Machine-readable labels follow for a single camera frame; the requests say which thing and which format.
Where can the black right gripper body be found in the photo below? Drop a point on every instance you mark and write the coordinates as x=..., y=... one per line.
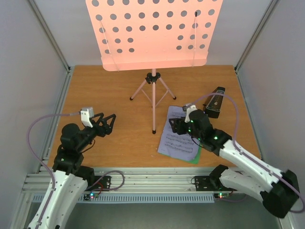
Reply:
x=182, y=126

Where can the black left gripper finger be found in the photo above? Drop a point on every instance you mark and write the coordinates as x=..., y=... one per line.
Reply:
x=97, y=119
x=107, y=124

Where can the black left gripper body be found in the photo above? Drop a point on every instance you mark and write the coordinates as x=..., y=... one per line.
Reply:
x=101, y=132

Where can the white sheet music page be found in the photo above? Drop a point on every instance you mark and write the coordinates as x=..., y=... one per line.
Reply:
x=173, y=139

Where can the green sheet music page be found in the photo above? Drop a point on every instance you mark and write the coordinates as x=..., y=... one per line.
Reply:
x=191, y=156

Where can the black metronome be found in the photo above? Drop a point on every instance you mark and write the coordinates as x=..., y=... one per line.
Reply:
x=212, y=106

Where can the pink music stand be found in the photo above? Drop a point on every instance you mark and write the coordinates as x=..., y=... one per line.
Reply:
x=153, y=34

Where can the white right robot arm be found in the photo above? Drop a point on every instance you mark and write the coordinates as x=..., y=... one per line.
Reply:
x=278, y=191

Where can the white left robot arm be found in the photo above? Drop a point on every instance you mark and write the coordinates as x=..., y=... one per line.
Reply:
x=69, y=178

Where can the left controller board with LEDs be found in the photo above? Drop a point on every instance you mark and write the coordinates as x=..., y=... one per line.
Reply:
x=91, y=196

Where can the controller board with leds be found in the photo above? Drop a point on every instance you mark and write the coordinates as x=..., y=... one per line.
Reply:
x=91, y=196
x=221, y=195

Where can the right controller board with LEDs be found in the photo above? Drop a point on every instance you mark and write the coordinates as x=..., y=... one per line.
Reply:
x=221, y=195

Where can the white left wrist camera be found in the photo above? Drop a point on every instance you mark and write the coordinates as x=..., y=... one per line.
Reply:
x=86, y=114

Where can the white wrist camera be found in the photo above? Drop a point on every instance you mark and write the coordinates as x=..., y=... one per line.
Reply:
x=188, y=108
x=86, y=114

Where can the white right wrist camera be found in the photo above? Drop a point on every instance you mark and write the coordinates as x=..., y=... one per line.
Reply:
x=188, y=108

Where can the aluminium mounting rail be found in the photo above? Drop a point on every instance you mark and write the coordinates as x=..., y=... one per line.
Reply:
x=137, y=179

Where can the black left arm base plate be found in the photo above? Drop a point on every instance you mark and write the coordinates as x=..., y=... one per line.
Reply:
x=105, y=182

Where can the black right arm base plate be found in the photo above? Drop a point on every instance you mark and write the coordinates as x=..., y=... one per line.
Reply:
x=205, y=183

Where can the grey slotted cable duct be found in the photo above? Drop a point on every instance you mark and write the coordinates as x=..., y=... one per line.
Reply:
x=146, y=198

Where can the aluminium left corner post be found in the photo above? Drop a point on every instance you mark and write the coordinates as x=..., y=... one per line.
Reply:
x=34, y=7

